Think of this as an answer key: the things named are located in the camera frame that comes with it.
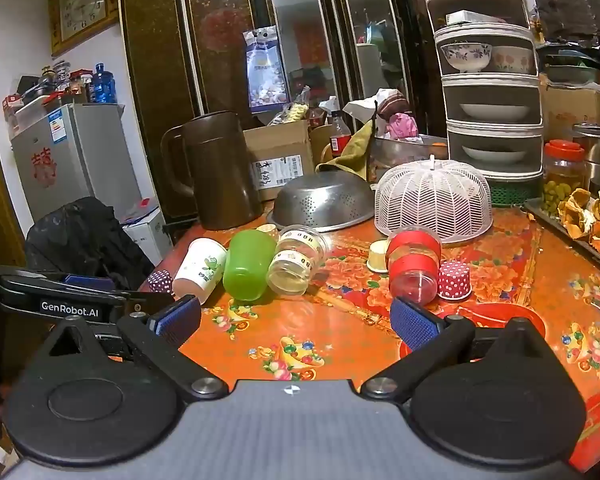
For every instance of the blue water bottle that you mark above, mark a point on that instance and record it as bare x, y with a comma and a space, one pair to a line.
104, 85

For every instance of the black bag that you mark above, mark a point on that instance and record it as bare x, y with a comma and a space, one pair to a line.
85, 240

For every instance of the clear labelled plastic cup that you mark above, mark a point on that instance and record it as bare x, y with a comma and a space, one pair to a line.
305, 241
289, 274

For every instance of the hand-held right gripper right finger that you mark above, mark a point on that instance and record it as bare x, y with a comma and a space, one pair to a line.
412, 324

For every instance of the blue plastic bag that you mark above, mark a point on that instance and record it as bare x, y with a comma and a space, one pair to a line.
266, 70

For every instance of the grey refrigerator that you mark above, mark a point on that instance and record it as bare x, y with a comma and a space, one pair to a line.
75, 160

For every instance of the green plastic cup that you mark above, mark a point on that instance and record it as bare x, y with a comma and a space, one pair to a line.
249, 265

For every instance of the dried orange peels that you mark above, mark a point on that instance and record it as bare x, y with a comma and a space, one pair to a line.
585, 215

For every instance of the green plastic basket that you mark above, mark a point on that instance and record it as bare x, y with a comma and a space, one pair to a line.
515, 192

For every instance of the brown plastic pitcher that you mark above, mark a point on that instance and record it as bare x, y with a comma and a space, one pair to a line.
220, 170

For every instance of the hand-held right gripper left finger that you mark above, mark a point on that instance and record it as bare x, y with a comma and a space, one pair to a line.
177, 319

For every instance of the green cloth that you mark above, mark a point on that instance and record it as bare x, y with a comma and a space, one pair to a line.
352, 152

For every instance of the white plate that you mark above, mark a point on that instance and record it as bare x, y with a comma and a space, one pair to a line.
494, 154
494, 111

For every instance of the white box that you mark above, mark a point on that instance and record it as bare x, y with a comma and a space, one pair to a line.
147, 232

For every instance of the large cardboard box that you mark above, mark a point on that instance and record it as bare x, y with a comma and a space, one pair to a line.
575, 105

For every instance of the glass jar with red lid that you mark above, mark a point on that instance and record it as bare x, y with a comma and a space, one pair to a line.
564, 175

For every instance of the metal basin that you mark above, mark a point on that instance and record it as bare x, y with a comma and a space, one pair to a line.
405, 157

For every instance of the dark mirrored cabinet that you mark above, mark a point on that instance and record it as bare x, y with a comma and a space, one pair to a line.
155, 60

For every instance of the steel colander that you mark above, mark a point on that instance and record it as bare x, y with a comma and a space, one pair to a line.
320, 200

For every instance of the wall clock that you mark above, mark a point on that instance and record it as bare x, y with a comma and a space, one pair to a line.
82, 7

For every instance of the snack bag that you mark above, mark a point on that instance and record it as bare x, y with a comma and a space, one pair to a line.
292, 110

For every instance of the purple polka-dot paper cup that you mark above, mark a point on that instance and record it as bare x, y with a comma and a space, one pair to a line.
161, 281

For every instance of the soda bottle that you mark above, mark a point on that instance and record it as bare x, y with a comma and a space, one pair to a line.
340, 135

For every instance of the blue floral bowl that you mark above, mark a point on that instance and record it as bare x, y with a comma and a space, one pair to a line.
466, 56

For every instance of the orange floral bowl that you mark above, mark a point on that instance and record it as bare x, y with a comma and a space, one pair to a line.
514, 60

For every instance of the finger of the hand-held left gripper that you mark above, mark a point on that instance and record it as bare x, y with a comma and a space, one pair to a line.
150, 301
87, 281

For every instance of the red-lidded jar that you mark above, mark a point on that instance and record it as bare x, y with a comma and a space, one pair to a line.
78, 87

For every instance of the cardboard box with label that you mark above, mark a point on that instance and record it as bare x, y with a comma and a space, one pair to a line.
280, 160

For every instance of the white paper cup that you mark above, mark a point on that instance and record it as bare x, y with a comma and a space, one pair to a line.
200, 267

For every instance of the dark tray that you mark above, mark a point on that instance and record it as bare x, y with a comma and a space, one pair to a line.
545, 210

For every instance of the steel kettle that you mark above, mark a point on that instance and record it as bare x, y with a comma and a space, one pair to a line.
597, 152

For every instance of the red polka-dot paper cup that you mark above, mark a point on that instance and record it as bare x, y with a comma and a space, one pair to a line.
455, 281

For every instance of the white tissue paper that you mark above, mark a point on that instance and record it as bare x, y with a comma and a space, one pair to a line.
365, 105

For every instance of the yellow paper cupcake liner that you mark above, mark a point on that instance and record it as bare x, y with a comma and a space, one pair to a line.
267, 230
377, 257

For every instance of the white plastic food cover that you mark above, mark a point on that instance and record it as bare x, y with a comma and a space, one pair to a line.
432, 200

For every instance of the pink cloth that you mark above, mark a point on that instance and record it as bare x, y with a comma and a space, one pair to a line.
402, 126

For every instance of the grey tiered dish rack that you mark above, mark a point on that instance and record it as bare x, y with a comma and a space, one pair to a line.
485, 87

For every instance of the clear cup with red sleeve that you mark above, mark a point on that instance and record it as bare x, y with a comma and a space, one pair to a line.
414, 265

